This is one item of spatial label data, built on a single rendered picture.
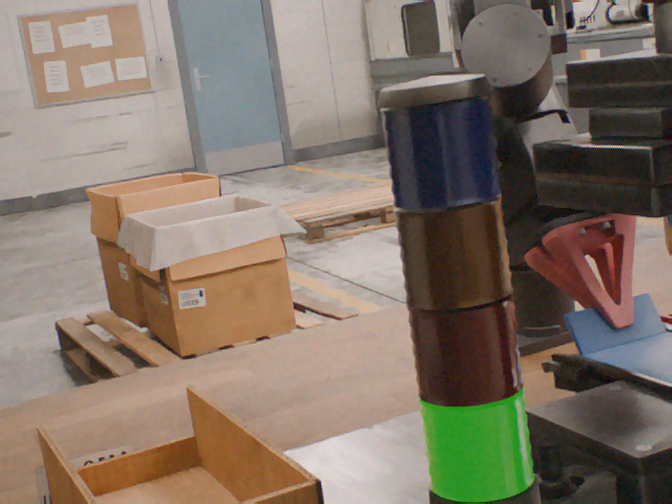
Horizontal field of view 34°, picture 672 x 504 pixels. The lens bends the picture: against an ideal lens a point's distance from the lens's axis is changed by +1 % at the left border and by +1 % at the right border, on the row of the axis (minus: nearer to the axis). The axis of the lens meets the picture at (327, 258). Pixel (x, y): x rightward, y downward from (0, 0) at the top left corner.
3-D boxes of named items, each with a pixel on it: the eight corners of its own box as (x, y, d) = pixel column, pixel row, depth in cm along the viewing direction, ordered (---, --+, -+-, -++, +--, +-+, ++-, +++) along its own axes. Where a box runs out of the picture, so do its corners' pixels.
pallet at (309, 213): (405, 198, 822) (403, 179, 819) (473, 208, 731) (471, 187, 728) (258, 228, 778) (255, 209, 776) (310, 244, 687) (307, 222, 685)
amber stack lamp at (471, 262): (474, 276, 41) (464, 189, 40) (534, 290, 37) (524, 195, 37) (386, 298, 39) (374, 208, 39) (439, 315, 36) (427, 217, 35)
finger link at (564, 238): (601, 328, 70) (542, 200, 73) (548, 361, 77) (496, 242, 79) (683, 304, 73) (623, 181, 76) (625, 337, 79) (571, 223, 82)
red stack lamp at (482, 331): (485, 364, 42) (475, 280, 41) (545, 387, 38) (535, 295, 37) (399, 389, 40) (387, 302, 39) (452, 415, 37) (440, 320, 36)
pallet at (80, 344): (364, 347, 439) (360, 313, 436) (125, 413, 400) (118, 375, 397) (256, 302, 547) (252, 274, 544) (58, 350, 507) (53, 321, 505)
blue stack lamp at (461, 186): (464, 185, 40) (453, 94, 40) (523, 191, 37) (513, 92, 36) (373, 204, 39) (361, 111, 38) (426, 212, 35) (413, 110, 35)
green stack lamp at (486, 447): (496, 450, 42) (486, 368, 42) (556, 480, 39) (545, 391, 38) (411, 478, 41) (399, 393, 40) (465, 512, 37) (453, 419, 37)
